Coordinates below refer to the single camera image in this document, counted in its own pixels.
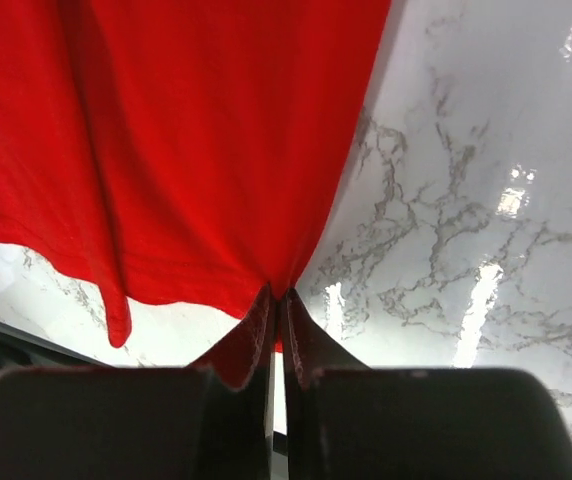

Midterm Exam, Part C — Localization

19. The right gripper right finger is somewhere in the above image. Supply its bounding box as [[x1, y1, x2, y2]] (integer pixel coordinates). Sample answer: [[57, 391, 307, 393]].
[[281, 289, 368, 479]]

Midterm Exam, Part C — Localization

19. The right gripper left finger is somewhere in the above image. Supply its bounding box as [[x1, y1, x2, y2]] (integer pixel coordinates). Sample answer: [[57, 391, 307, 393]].
[[190, 285, 276, 479]]

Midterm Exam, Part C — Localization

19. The red t shirt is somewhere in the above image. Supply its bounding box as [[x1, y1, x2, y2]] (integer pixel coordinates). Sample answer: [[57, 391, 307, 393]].
[[0, 1, 390, 347]]

